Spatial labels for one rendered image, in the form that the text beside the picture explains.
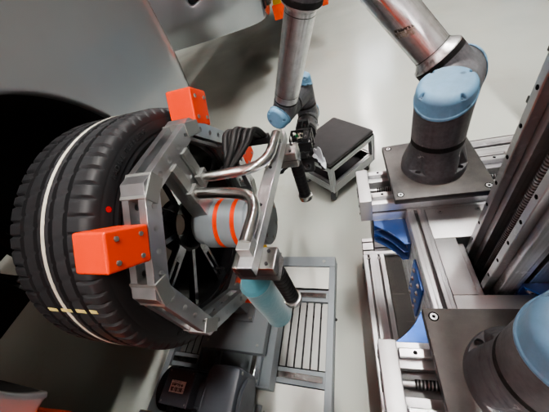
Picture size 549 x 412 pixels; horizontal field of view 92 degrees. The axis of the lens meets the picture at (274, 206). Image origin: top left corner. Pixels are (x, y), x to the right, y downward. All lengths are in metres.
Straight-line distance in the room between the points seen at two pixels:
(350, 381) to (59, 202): 1.22
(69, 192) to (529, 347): 0.71
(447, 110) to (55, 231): 0.80
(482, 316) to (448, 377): 0.12
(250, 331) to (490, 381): 0.95
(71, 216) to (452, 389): 0.70
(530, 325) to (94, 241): 0.57
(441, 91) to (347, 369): 1.13
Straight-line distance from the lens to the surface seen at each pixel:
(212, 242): 0.73
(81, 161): 0.66
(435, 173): 0.76
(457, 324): 0.60
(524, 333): 0.40
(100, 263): 0.51
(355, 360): 1.40
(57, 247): 0.64
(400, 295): 1.26
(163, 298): 0.59
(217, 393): 1.08
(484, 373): 0.52
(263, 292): 0.74
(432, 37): 0.79
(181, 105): 0.74
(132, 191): 0.57
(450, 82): 0.70
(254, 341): 1.27
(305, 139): 0.85
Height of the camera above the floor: 1.37
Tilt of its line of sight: 45 degrees down
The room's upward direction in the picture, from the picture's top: 24 degrees counter-clockwise
